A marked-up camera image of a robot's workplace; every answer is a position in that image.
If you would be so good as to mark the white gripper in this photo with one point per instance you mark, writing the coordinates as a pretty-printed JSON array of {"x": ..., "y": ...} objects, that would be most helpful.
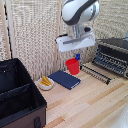
[{"x": 76, "y": 42}]

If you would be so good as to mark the red plastic cup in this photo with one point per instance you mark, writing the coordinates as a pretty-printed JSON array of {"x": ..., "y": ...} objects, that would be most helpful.
[{"x": 73, "y": 66}]

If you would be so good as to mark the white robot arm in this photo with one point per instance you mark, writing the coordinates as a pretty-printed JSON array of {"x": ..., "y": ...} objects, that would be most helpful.
[{"x": 79, "y": 13}]

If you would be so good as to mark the black fabric storage box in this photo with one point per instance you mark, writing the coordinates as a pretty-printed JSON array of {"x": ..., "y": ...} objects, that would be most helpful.
[{"x": 16, "y": 93}]

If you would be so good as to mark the dark blue notebook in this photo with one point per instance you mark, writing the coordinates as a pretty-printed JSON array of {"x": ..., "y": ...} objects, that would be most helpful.
[{"x": 64, "y": 79}]

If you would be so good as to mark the yellow food pieces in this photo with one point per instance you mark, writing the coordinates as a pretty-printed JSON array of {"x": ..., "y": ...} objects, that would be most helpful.
[{"x": 46, "y": 81}]

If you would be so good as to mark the white round bowl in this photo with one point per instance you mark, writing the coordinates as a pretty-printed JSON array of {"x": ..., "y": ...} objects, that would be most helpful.
[{"x": 45, "y": 85}]

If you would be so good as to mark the woven folding screen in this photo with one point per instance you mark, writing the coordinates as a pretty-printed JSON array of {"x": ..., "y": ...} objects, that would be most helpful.
[{"x": 36, "y": 33}]

